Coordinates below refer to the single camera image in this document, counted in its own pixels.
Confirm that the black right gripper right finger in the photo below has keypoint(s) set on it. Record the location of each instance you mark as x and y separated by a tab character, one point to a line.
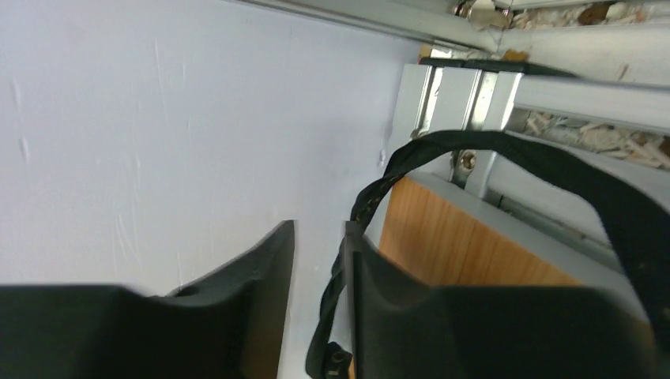
403	328

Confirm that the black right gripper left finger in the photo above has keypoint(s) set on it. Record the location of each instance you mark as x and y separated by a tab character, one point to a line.
226	324

